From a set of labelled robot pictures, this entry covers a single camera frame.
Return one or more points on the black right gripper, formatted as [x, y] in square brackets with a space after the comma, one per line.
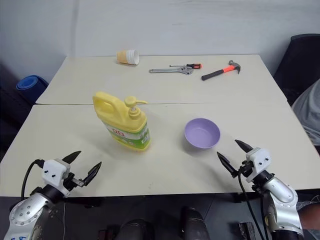
[246, 169]

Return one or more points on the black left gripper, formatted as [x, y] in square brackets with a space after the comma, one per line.
[68, 182]

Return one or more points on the purple plastic bowl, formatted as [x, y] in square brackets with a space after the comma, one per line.
[202, 133]

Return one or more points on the yellow detergent bottle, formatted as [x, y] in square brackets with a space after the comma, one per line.
[125, 120]

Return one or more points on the dark rounded shape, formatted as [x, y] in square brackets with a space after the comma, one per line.
[136, 230]

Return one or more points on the orange and black claw hammer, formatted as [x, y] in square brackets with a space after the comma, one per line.
[222, 70]

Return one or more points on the person in grey clothes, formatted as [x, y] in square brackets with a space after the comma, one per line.
[310, 112]

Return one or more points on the blue rolled foam mat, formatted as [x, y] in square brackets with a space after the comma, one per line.
[31, 86]

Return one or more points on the red and black screwdriver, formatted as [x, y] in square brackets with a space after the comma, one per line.
[190, 66]

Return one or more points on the silver adjustable wrench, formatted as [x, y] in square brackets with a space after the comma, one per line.
[171, 70]

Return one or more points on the black chair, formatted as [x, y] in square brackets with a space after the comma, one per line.
[297, 60]

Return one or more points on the stack of paper cups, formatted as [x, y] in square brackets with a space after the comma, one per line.
[127, 57]

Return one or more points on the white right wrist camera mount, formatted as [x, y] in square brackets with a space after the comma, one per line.
[257, 160]

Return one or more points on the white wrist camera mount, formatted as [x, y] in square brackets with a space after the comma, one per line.
[53, 170]
[257, 160]

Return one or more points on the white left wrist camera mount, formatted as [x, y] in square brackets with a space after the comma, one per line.
[53, 170]

